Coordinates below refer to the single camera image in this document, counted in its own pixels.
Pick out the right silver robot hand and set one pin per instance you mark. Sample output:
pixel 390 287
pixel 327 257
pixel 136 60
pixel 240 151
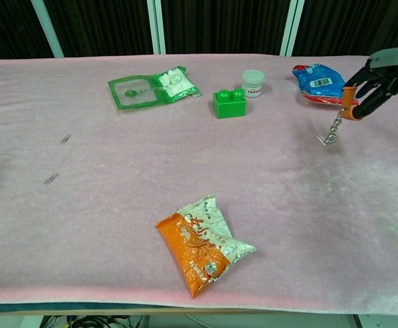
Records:
pixel 390 68

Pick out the blue snack packet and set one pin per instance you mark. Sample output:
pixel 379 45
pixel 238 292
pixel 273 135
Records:
pixel 318 87

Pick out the small white plastic jar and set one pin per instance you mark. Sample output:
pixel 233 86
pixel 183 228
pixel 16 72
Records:
pixel 253 83

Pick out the green toy building brick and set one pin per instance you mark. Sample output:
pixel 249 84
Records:
pixel 229 107

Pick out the green cotton pad bag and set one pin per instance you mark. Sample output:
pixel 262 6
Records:
pixel 171 85

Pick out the orange snack packet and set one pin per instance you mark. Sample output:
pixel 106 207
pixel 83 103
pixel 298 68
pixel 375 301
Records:
pixel 199 253

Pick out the pink table cloth mat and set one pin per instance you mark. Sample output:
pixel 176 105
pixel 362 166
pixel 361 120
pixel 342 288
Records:
pixel 117 222

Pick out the white partition frame post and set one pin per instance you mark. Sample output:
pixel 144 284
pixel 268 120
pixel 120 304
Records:
pixel 291 27
pixel 48 30
pixel 156 27

